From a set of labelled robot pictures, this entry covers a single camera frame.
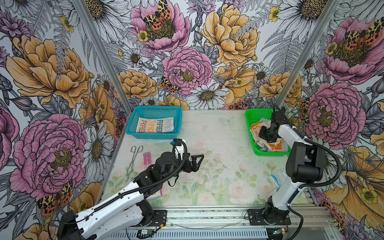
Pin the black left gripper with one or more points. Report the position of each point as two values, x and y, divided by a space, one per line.
189 168

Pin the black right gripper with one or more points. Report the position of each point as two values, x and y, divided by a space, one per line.
262 134

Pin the orange white towel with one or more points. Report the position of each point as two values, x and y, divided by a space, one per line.
278 146

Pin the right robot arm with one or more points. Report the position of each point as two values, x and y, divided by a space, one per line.
304 167

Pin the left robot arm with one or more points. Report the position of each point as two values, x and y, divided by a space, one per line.
129 207

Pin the green plastic basket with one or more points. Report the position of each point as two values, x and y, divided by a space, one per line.
253 116

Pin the pink small eraser block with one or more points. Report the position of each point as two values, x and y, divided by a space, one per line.
147 158

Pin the teal plastic basket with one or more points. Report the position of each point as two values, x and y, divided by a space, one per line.
156 113

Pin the small green circuit board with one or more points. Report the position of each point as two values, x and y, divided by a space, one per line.
143 233

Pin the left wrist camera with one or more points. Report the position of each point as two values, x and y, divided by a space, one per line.
178 147

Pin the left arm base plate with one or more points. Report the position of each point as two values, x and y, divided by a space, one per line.
159 218

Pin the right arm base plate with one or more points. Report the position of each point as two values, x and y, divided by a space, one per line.
261 217

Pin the aluminium front rail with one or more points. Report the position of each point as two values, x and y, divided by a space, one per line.
216 217

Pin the left aluminium frame post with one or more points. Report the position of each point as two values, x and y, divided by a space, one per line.
97 41

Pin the aluminium frame post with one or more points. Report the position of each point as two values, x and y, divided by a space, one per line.
97 41
322 24

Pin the right aluminium frame post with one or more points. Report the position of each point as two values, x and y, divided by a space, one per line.
322 24

